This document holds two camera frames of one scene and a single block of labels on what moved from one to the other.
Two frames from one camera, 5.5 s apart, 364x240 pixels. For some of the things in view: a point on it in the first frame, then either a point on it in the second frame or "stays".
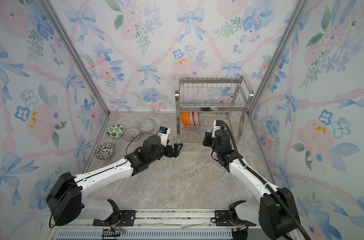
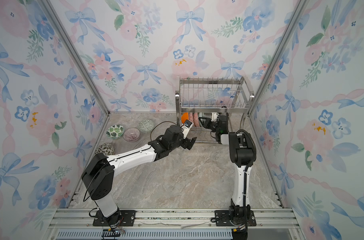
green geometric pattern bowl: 145,125 stays
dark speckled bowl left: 104,151 stays
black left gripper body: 168,152 → 185,143
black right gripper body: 209,141 → 214,127
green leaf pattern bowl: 115,131 stays
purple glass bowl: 130,134 stays
